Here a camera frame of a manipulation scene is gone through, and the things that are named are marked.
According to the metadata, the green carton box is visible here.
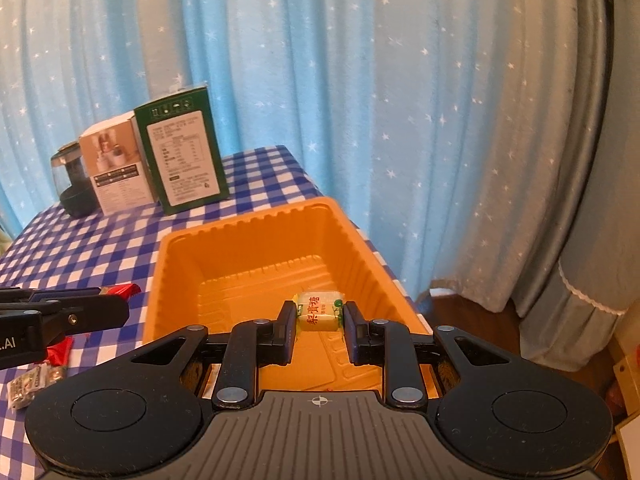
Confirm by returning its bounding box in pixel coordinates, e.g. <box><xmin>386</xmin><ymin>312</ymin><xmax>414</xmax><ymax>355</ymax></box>
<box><xmin>132</xmin><ymin>86</ymin><xmax>231</xmax><ymax>216</ymax></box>

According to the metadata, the blue checkered tablecloth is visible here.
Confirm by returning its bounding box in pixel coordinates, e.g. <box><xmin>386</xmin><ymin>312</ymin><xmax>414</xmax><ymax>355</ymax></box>
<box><xmin>0</xmin><ymin>145</ymin><xmax>436</xmax><ymax>480</ymax></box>

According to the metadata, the dark green humidifier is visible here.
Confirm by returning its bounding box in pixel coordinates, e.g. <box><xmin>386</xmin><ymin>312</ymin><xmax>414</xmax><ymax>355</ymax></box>
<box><xmin>50</xmin><ymin>142</ymin><xmax>98</xmax><ymax>219</ymax></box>

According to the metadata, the red candy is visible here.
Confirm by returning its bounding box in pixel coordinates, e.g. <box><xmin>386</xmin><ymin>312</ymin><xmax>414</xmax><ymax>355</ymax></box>
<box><xmin>46</xmin><ymin>337</ymin><xmax>75</xmax><ymax>367</ymax></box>
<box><xmin>107</xmin><ymin>283</ymin><xmax>142</xmax><ymax>302</ymax></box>

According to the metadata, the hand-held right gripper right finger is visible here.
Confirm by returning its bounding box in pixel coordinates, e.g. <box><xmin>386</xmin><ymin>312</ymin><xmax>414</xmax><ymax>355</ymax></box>
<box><xmin>342</xmin><ymin>301</ymin><xmax>507</xmax><ymax>409</ymax></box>

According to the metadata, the yellow candy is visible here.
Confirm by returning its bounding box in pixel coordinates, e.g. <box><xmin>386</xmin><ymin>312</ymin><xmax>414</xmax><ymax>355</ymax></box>
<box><xmin>292</xmin><ymin>290</ymin><xmax>346</xmax><ymax>333</ymax></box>

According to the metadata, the white product box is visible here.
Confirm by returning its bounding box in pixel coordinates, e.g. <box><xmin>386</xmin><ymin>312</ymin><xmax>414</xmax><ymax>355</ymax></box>
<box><xmin>79</xmin><ymin>114</ymin><xmax>161</xmax><ymax>217</ymax></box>

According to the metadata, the blue star curtain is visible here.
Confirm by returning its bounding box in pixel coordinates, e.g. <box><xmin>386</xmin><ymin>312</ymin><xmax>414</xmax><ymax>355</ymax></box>
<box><xmin>0</xmin><ymin>0</ymin><xmax>601</xmax><ymax>306</ymax></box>

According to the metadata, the silver snack packet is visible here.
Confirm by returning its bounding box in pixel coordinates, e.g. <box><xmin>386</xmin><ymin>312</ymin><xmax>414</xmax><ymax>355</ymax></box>
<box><xmin>7</xmin><ymin>363</ymin><xmax>68</xmax><ymax>411</ymax></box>

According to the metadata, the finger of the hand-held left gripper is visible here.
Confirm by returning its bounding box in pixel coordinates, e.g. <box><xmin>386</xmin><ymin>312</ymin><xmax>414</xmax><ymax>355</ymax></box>
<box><xmin>27</xmin><ymin>296</ymin><xmax>131</xmax><ymax>337</ymax></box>
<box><xmin>0</xmin><ymin>286</ymin><xmax>113</xmax><ymax>306</ymax></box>

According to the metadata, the wooden furniture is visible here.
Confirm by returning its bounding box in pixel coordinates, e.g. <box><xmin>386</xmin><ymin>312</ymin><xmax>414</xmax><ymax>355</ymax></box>
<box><xmin>605</xmin><ymin>332</ymin><xmax>640</xmax><ymax>466</ymax></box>

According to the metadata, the grey curtain with lace trim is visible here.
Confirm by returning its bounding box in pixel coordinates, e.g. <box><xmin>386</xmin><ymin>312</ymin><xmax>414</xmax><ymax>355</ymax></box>
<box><xmin>510</xmin><ymin>0</ymin><xmax>640</xmax><ymax>373</ymax></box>

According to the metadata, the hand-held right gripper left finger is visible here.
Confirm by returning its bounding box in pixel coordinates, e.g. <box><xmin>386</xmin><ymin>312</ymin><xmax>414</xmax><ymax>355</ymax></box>
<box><xmin>131</xmin><ymin>301</ymin><xmax>299</xmax><ymax>409</ymax></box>

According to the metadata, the orange plastic tray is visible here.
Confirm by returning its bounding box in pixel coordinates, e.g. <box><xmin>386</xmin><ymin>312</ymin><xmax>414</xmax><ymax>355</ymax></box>
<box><xmin>144</xmin><ymin>196</ymin><xmax>433</xmax><ymax>402</ymax></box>

